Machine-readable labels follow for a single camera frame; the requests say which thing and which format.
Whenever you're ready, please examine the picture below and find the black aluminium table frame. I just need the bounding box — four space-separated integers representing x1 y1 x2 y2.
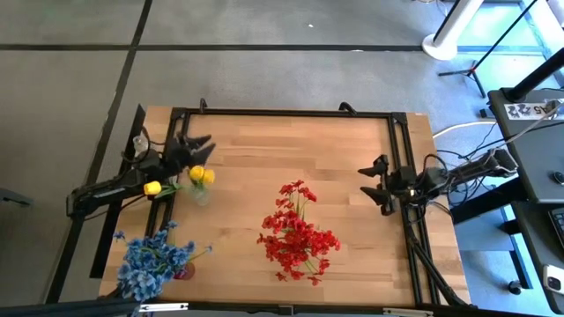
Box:
105 99 471 309

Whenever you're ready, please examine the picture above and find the floor stand with round base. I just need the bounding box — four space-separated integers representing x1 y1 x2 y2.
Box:
421 0 486 62

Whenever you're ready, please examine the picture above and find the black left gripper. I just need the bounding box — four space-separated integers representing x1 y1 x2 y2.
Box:
163 130 218 175

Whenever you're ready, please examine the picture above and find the small red vase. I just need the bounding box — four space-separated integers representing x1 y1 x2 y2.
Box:
174 262 197 282

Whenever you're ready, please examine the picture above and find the black side desk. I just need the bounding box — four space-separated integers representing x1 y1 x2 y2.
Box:
449 87 564 316

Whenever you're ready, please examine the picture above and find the black tripod stand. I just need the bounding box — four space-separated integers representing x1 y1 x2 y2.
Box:
437 0 544 99

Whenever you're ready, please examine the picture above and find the blue artificial flower bunch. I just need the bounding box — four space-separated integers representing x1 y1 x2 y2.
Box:
113 229 168 306
145 219 213 283

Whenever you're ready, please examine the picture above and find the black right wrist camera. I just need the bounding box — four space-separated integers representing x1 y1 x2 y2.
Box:
392 166 416 190

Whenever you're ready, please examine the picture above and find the black bar with silver brackets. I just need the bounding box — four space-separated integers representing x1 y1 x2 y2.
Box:
0 298 564 317

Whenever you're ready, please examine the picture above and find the white floor cable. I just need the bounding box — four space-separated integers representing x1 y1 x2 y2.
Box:
433 119 498 140

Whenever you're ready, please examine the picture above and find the black slanted pole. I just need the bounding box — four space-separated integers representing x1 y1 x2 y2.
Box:
503 46 564 103

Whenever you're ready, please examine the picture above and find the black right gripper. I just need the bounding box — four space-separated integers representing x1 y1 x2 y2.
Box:
357 153 419 217

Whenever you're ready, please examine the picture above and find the grey floor object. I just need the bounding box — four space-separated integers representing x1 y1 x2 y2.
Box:
0 187 35 209

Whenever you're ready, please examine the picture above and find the white printed paper label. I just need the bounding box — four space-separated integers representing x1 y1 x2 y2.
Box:
503 102 557 121

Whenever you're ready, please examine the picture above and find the clear ribbed glass vase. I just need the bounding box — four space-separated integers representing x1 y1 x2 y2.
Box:
192 182 212 207

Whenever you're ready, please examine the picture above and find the smartphone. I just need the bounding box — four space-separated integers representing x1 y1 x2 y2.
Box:
540 262 564 297

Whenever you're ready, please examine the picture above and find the red artificial flower bunch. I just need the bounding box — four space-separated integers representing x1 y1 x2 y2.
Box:
256 179 343 287

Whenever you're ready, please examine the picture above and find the black keyboard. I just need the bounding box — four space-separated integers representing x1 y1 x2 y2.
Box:
547 205 564 250

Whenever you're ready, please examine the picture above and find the long black side board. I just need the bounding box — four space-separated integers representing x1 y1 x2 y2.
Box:
90 104 146 279

